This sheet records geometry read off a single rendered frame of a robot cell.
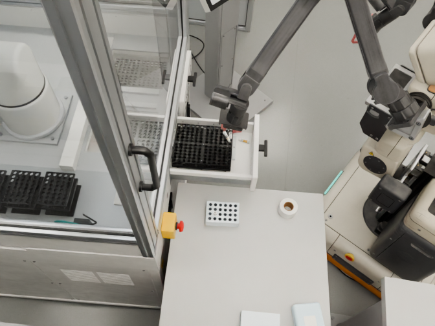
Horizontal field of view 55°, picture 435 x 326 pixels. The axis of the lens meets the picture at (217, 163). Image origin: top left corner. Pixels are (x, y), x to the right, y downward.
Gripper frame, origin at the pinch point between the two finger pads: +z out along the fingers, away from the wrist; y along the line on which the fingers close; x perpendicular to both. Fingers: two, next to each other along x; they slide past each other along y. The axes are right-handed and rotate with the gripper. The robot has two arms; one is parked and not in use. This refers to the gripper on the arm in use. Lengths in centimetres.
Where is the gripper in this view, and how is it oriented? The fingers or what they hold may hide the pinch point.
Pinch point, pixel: (228, 129)
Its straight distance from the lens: 155.4
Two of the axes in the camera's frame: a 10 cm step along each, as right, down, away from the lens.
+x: -1.4, 9.0, -4.2
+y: -9.7, -2.0, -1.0
